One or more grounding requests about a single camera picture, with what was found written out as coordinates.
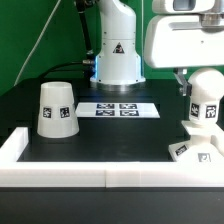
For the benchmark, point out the white U-shaped fence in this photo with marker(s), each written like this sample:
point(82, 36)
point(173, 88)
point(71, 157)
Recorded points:
point(14, 173)

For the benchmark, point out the white tag sheet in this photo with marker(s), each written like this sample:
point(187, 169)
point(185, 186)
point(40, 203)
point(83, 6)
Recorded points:
point(117, 110)

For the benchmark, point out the white lamp shade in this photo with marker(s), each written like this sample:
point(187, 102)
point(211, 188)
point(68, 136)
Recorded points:
point(57, 117)

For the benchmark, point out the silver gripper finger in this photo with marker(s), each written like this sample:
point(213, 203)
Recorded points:
point(185, 86)

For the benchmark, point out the white lamp bulb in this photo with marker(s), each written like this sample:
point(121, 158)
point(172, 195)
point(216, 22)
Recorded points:
point(207, 91)

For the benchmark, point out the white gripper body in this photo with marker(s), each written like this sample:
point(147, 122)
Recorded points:
point(185, 33)

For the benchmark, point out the white lamp base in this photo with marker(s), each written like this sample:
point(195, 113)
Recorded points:
point(203, 145)

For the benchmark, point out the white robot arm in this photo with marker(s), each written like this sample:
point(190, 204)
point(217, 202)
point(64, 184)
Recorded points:
point(117, 66)

